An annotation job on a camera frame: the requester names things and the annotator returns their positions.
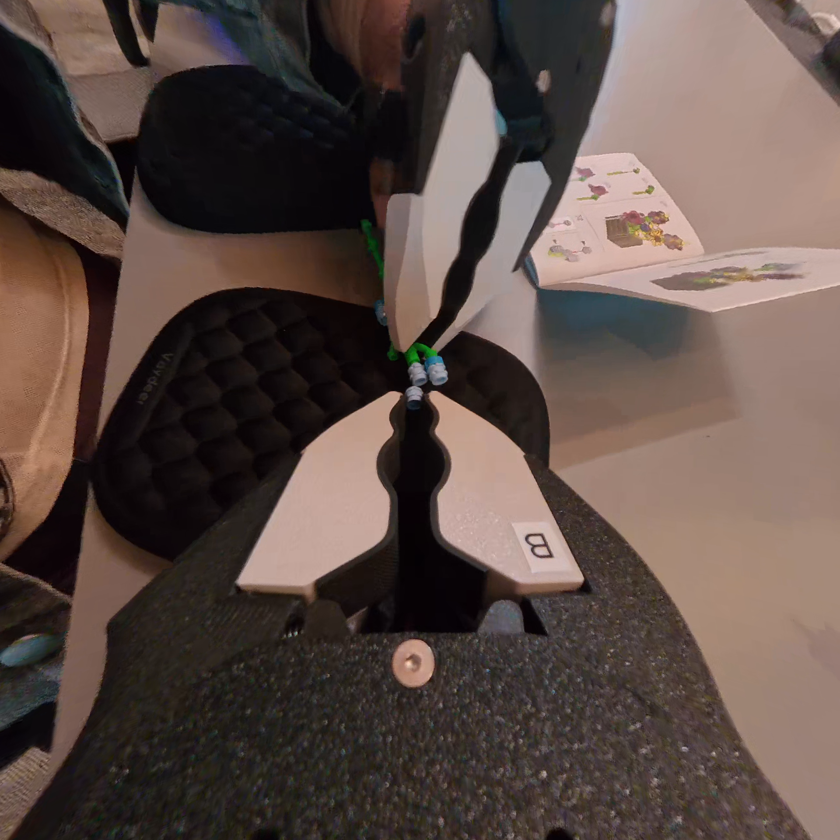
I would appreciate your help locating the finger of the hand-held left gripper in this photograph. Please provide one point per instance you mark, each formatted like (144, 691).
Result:
(433, 249)
(518, 216)

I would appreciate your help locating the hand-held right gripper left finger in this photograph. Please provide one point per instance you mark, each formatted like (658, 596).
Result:
(315, 518)

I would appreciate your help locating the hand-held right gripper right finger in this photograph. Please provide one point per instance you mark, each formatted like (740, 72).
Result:
(499, 518)

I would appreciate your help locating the green lego flower stem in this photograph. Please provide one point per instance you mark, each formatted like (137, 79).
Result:
(377, 246)

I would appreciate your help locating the pale blue lego piece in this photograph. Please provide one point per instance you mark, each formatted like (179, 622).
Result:
(415, 397)

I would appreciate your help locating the lego instruction booklet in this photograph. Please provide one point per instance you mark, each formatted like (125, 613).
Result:
(630, 223)

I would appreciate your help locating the person's left hand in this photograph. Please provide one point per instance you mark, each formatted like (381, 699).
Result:
(358, 39)

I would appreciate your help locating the black quilted wrist rest pad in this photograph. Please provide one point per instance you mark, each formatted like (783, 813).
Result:
(243, 151)
(249, 407)

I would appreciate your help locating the dark jacket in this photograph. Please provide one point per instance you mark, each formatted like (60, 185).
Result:
(46, 118)

